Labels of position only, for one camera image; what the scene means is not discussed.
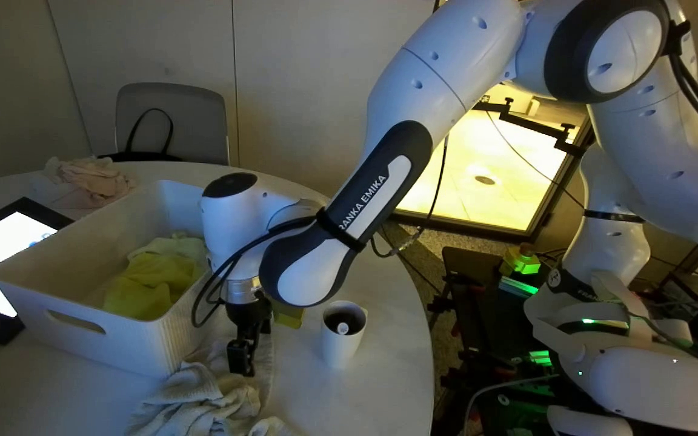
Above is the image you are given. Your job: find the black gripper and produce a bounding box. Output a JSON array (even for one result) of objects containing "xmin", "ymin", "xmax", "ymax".
[{"xmin": 225, "ymin": 299, "xmax": 276, "ymax": 380}]

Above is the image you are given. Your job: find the white waffle towel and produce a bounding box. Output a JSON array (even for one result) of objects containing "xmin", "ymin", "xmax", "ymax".
[{"xmin": 129, "ymin": 334, "xmax": 289, "ymax": 436}]

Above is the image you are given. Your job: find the bright yellow cloth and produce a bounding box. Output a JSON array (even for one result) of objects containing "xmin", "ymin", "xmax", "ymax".
[{"xmin": 99, "ymin": 245, "xmax": 210, "ymax": 323}]

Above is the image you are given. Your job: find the white cup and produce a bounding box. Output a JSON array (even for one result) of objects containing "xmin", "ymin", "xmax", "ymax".
[{"xmin": 317, "ymin": 299, "xmax": 372, "ymax": 371}]

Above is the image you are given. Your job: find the white plastic basket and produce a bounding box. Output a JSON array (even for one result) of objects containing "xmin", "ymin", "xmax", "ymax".
[{"xmin": 0, "ymin": 176, "xmax": 242, "ymax": 380}]

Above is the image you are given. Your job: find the pink cloth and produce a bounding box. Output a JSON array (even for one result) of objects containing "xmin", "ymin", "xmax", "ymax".
[{"xmin": 42, "ymin": 154, "xmax": 138, "ymax": 205}]

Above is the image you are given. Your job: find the grey office chair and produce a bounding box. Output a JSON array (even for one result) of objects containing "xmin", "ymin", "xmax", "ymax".
[{"xmin": 112, "ymin": 79, "xmax": 232, "ymax": 166}]

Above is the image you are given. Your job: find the black bag strap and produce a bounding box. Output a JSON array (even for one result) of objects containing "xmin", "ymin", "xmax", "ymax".
[{"xmin": 124, "ymin": 104, "xmax": 179, "ymax": 157}]

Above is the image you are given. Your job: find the black camera stand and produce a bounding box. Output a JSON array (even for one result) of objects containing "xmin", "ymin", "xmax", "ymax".
[{"xmin": 484, "ymin": 94, "xmax": 597, "ymax": 159}]

